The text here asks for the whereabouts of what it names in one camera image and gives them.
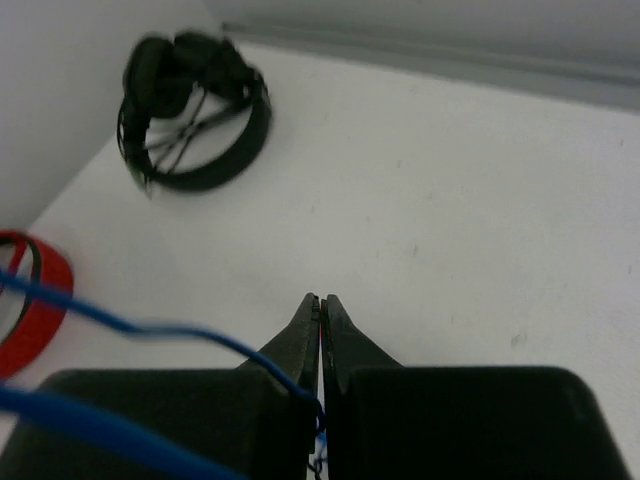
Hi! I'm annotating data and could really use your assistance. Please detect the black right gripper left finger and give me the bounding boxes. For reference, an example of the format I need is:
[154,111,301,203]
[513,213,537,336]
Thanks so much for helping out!
[0,292,321,480]

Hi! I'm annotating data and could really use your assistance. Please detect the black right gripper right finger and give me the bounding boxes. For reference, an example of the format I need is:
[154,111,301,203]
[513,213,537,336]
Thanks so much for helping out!
[321,295,629,479]

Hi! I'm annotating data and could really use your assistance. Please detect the blue headphone cable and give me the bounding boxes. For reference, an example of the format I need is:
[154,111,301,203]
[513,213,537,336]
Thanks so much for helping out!
[0,267,331,480]

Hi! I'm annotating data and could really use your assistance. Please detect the red headphones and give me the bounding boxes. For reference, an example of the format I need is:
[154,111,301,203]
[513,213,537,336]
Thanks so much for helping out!
[1,230,74,380]

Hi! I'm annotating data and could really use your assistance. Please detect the black headphones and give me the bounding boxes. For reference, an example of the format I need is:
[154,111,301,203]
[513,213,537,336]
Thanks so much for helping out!
[116,30,272,194]

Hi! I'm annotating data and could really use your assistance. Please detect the aluminium table frame rail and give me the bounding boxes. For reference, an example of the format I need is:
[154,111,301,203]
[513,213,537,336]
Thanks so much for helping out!
[222,22,639,112]

